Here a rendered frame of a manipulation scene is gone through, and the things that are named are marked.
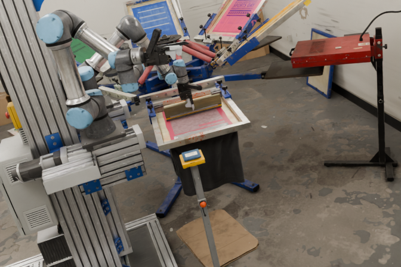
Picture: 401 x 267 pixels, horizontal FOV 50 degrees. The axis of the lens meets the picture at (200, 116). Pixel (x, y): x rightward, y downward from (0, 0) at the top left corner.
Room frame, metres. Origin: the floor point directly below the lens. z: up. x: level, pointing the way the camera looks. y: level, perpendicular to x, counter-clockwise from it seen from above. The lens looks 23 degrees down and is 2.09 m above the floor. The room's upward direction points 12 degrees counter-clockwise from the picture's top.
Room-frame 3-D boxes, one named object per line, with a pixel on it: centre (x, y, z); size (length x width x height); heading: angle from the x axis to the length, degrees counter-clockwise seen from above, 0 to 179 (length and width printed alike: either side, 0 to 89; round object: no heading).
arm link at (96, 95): (2.05, 0.52, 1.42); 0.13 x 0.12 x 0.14; 168
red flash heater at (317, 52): (3.22, -1.14, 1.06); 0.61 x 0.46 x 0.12; 67
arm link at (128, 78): (1.89, 0.28, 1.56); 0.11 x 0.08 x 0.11; 168
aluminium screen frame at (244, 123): (2.73, 0.04, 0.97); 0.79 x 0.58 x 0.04; 7
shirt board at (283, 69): (3.52, -0.45, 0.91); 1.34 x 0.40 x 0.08; 67
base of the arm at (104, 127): (2.06, 0.52, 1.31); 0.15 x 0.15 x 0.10
